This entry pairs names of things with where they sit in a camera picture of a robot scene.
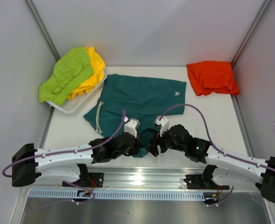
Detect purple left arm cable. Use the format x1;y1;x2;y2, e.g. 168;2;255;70
2;109;127;208

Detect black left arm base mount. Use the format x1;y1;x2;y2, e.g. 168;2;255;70
67;164;104;188

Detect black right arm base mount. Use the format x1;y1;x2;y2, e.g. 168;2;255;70
183;165;229;190

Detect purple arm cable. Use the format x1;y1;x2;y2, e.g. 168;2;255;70
157;104;275;207
2;109;127;208

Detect white slotted cable duct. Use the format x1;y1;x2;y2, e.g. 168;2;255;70
28;189;218;201

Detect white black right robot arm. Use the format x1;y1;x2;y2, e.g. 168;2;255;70
146;125;275;203

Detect white perforated plastic basket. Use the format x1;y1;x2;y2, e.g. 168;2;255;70
46;74;107;114

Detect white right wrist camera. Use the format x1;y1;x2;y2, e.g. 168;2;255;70
154;115;169;137

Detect orange shorts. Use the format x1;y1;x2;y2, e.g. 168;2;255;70
187;61;240;96

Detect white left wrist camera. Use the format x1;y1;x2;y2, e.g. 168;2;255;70
124;116;140;138

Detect teal shorts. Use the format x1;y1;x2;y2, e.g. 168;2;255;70
84;74;187;158

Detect aluminium frame post right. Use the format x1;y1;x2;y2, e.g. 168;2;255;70
231;0;274;68

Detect aluminium frame post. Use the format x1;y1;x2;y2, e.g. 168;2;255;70
24;0;60;61
231;0;274;68

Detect lime green shorts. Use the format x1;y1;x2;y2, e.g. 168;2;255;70
38;47;93;105

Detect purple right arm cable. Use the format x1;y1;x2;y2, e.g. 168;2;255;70
157;104;275;207

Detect yellow shorts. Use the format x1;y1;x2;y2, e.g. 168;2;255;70
67;47;106;100

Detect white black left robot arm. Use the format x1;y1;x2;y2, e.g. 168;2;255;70
12;132;141;187

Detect aluminium frame post left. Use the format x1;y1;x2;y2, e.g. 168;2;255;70
24;0;60;61

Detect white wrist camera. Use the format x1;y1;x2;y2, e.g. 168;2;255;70
154;115;169;137
124;116;140;138

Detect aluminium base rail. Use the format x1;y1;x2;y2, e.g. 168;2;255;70
19;166;275;193

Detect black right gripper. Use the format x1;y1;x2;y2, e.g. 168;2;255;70
145;125;186;157

